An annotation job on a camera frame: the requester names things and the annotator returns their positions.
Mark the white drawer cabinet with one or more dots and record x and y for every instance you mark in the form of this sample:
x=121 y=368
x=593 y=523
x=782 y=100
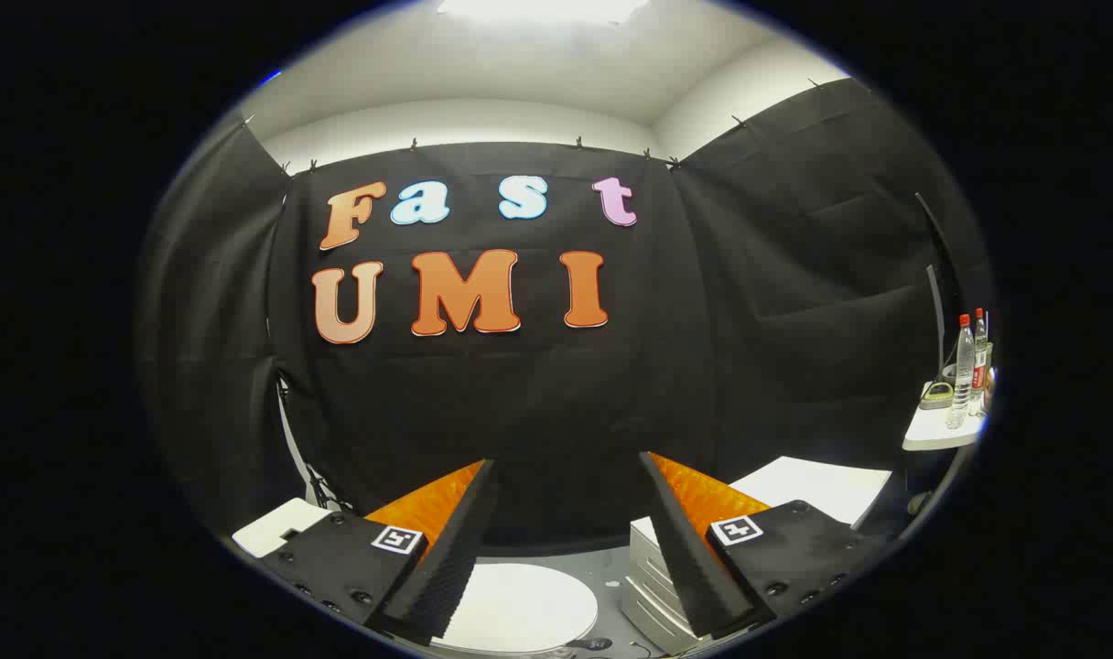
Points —
x=817 y=485

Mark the black backdrop cloth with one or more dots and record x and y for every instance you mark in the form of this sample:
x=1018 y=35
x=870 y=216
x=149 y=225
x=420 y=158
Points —
x=538 y=403

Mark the clear bottle red cap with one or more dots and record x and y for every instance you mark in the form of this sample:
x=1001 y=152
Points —
x=960 y=375
x=980 y=352

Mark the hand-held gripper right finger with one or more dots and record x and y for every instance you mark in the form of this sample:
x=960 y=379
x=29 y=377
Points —
x=689 y=567

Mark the tape roll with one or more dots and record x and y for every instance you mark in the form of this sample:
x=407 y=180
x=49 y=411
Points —
x=936 y=396

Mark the metal backdrop stand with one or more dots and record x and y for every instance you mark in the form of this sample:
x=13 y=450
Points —
x=317 y=480

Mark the white side table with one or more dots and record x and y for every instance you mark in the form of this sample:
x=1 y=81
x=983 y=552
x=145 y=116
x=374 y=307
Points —
x=932 y=428

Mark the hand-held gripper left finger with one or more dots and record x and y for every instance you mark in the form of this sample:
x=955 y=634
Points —
x=447 y=567

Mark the ceiling light panel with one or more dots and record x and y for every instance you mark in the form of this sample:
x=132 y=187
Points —
x=538 y=7

